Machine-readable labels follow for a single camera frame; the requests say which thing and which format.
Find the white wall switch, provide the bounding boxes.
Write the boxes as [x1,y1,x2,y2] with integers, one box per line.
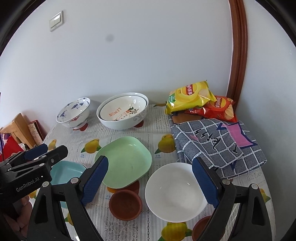
[49,11,64,32]

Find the white ceramic bowl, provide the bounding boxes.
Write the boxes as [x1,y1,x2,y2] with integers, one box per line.
[145,163,207,223]

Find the fruit print tablecloth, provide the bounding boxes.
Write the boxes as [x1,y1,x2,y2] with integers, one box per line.
[28,102,276,241]

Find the light blue square plate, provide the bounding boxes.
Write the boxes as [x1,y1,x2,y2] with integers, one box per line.
[49,160,87,209]

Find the yellow chips bag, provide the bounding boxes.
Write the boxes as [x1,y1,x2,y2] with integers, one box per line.
[165,81,216,114]

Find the red chips bag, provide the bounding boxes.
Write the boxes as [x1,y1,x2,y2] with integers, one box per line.
[185,96,238,123]

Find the lemon print inner bowl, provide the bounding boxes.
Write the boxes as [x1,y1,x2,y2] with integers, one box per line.
[99,95,147,121]

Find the brown clay bowl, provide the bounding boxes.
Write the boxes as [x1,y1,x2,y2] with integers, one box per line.
[192,215,212,241]
[109,190,142,221]

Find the brown wooden door frame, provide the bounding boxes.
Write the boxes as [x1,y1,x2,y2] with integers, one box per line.
[227,0,248,110]

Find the grey checked cloth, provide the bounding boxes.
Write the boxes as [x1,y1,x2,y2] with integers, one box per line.
[170,118,267,179]

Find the blue crane pattern bowl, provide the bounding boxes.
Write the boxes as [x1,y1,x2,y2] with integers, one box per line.
[56,97,91,130]

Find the red box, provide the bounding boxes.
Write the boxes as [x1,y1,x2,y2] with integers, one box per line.
[0,134,23,162]

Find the large white patterned bowl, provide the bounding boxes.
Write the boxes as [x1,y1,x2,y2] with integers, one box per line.
[96,92,149,130]

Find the green square plate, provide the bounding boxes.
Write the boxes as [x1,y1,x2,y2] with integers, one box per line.
[96,136,152,189]

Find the brown framed booklet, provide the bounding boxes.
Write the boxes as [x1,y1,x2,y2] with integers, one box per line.
[28,120,47,146]

